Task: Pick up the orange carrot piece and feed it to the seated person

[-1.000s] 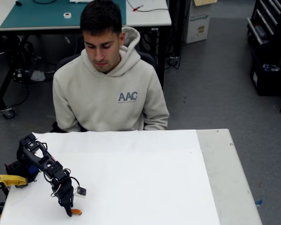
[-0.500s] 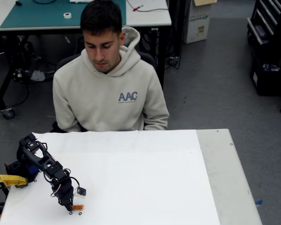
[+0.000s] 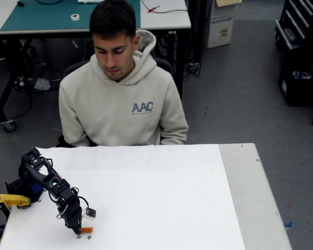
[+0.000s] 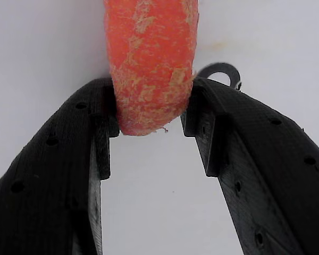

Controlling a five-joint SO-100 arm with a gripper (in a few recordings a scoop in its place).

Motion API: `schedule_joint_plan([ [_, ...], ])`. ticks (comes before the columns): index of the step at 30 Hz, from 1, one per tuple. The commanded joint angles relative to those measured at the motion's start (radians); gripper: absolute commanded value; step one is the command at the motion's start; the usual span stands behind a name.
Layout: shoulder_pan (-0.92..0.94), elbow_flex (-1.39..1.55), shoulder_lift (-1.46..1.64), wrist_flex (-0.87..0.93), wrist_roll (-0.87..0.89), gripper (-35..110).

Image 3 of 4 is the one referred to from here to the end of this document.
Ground large white paper sheet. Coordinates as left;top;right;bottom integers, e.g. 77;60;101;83
0;143;246;250

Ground grey caster wheel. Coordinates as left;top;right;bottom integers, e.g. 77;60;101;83
1;118;17;132

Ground man in beige hoodie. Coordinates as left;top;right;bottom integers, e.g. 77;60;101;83
58;0;190;147

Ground black office chair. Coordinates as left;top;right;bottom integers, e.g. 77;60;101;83
56;57;176;148

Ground green cutting mat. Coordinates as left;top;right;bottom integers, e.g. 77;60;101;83
0;0;142;32

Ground white cardboard box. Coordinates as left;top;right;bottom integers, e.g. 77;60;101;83
204;0;243;49

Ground black storage bin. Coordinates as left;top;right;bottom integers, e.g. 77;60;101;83
277;55;313;107

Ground black tool cart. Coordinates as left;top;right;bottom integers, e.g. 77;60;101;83
274;0;313;51

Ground small white wrist camera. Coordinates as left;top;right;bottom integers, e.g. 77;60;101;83
82;206;98;221

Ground white work table black frame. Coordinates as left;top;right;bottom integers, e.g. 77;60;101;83
0;0;192;132

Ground thin grey cable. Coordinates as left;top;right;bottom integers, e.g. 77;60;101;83
140;0;189;14

